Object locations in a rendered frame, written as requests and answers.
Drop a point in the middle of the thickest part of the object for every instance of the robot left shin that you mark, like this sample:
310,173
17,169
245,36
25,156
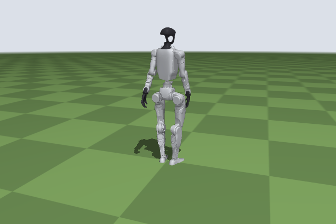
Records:
161,141

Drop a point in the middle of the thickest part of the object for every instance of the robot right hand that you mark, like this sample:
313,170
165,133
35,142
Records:
188,98

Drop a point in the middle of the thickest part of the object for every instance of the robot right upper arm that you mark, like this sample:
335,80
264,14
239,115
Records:
180,56

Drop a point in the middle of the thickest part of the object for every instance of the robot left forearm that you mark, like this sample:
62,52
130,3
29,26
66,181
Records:
148,82

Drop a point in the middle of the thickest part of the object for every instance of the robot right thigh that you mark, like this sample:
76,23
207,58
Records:
180,109

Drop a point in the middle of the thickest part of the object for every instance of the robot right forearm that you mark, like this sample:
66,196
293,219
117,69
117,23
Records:
185,82

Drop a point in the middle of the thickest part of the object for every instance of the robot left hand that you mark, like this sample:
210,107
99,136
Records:
143,101

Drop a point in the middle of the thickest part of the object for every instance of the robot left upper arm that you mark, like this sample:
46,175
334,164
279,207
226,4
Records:
152,70

